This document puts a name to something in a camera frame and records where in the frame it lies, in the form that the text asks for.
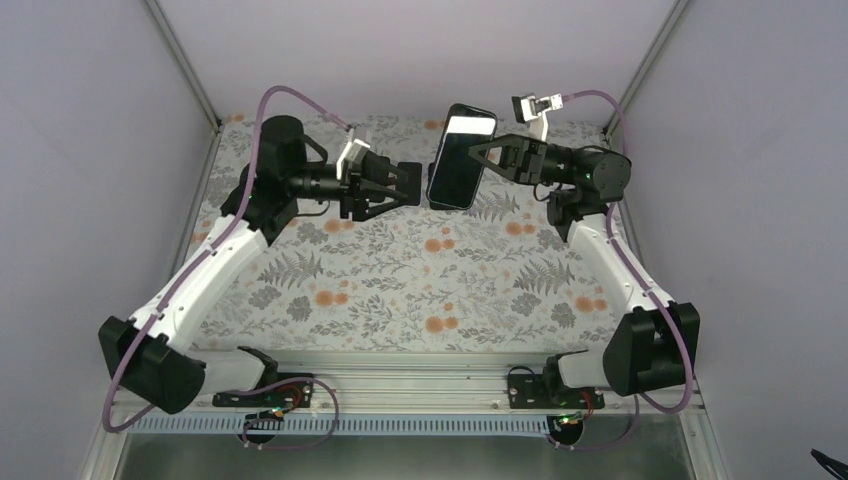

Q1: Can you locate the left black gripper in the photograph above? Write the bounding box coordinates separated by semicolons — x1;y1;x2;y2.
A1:
286;150;407;221

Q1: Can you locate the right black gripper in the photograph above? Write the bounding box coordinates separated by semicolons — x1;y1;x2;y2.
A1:
466;133;583;185

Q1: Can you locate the teal phone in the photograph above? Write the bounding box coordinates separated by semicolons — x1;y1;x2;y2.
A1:
426;103;498;210

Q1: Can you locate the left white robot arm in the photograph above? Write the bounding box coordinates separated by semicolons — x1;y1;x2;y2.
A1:
98;115;422;414

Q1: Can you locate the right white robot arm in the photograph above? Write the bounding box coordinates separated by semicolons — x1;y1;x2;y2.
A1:
468;134;700;413

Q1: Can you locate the floral table mat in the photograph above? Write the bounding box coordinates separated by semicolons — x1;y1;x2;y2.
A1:
160;113;625;354

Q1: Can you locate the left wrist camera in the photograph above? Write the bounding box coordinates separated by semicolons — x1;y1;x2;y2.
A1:
335;125;372;183

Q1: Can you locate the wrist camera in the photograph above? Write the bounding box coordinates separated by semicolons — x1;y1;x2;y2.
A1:
335;125;372;183
511;93;563;141

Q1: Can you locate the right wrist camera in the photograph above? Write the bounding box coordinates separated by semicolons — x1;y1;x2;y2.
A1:
511;93;563;141

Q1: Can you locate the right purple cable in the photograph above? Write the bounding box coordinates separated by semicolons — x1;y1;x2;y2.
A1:
547;89;696;453

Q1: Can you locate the purple cable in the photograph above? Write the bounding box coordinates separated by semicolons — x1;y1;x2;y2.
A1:
101;85;352;452
547;89;696;453

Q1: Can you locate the aluminium rail frame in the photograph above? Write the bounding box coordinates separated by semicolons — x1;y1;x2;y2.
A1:
105;349;705;415

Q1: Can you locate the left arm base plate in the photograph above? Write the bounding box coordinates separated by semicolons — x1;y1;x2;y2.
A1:
212;372;314;410

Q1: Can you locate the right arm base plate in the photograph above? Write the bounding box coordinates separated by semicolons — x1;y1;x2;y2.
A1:
506;369;606;410

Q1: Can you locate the grey slotted cable duct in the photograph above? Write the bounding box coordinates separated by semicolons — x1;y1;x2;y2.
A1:
129;412;552;437

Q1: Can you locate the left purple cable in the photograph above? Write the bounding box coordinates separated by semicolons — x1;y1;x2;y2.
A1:
101;85;352;452

